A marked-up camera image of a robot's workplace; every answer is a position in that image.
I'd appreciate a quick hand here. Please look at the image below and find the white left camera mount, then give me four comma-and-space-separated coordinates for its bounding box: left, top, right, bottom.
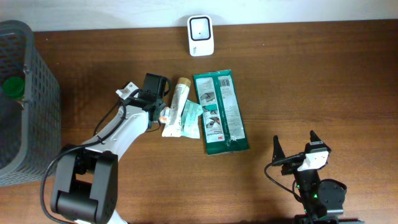
116, 82, 139, 100

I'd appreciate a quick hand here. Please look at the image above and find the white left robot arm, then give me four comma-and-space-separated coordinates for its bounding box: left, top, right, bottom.
44, 73, 171, 223

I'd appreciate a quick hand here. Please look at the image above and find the white barcode scanner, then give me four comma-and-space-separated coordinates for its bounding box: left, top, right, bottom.
187, 15, 215, 57

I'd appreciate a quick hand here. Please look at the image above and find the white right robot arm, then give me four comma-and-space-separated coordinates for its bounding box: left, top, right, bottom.
281, 131, 363, 224

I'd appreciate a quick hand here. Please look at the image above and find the white tube gold cap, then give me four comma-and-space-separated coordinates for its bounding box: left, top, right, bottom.
162, 77, 191, 138

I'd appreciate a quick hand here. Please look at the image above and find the green lid jar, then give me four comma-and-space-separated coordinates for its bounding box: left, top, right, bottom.
2, 77, 25, 101

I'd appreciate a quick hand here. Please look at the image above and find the grey plastic basket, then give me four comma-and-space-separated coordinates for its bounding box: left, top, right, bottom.
1, 20, 61, 187

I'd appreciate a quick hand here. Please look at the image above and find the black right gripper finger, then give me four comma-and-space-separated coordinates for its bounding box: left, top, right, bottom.
310, 130, 324, 146
272, 135, 285, 162

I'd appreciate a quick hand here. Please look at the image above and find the green 3M gloves packet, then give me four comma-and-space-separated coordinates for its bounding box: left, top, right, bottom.
193, 70, 249, 156

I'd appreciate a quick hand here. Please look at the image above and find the mint green snack pouch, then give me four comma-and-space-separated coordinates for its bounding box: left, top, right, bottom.
181, 100, 203, 139

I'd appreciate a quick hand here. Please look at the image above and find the orange snack packet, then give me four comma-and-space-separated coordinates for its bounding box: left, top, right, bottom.
159, 106, 170, 124

